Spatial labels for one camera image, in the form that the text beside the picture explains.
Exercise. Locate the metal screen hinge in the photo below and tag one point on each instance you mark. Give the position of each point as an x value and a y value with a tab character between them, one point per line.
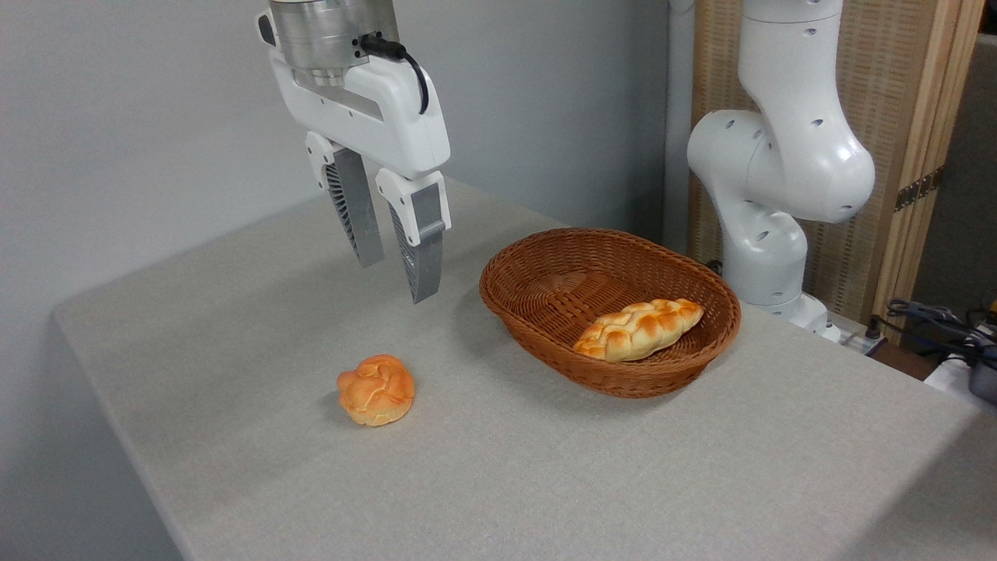
917	189

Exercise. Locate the brown wicker basket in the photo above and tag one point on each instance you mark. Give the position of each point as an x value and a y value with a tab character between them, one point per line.
545	296

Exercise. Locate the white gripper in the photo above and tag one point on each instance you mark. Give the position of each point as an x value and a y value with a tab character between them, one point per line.
389	117

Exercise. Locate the wooden woven folding screen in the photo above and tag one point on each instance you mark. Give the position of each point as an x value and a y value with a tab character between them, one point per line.
896	93

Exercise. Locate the round orange bread bun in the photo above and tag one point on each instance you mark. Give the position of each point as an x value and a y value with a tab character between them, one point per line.
376	389

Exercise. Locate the braided golden bread loaf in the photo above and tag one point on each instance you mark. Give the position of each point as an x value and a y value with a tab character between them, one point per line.
639	329

